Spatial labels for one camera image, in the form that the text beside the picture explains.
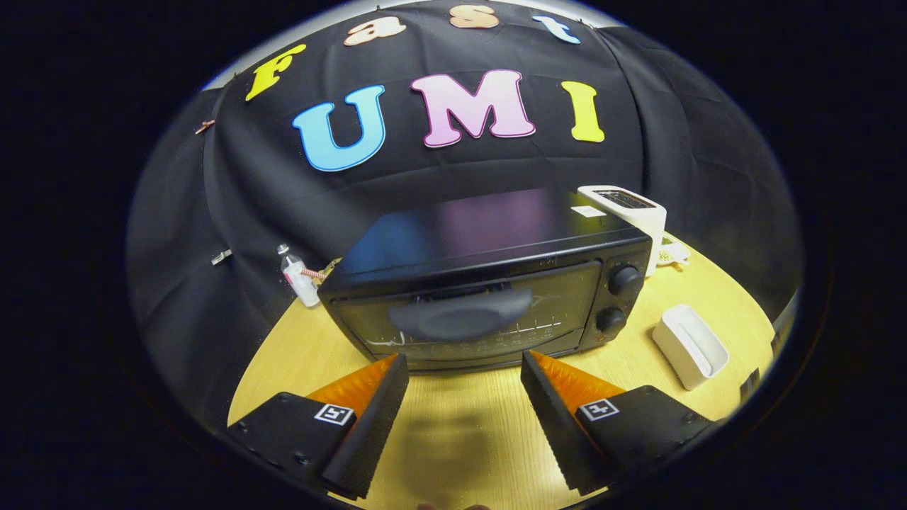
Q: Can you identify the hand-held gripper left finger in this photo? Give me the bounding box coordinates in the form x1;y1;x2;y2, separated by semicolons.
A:
227;353;410;500

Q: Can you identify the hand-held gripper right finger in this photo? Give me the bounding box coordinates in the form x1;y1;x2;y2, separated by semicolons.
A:
519;350;714;496

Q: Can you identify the black toaster oven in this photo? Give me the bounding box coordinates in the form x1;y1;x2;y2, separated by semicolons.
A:
317;188;653;373

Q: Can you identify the white toaster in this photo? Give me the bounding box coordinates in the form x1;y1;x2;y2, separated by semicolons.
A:
578;186;668;277

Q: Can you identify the white rectangular tray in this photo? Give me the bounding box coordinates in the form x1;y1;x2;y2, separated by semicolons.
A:
652;305;731;392

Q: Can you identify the clear plastic bottle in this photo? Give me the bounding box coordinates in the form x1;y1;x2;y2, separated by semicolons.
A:
276;244;321;308

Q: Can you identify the white divided bean dish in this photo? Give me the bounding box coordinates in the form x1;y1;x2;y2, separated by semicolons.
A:
655;237;692;271

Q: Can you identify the black backdrop cloth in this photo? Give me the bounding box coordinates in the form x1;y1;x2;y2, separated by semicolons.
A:
128;0;805;426

